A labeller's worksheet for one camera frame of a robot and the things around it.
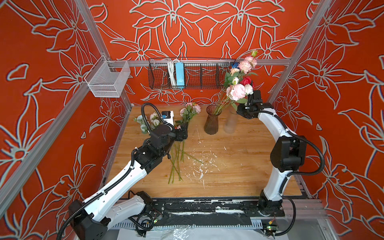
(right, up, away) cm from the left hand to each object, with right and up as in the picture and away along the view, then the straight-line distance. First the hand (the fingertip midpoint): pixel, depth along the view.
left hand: (180, 121), depth 70 cm
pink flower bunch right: (+2, +6, +40) cm, 40 cm away
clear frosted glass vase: (+33, -3, +31) cm, 45 cm away
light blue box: (-2, +29, +20) cm, 35 cm away
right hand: (+34, +8, +23) cm, 41 cm away
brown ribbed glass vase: (+20, -3, +37) cm, 43 cm away
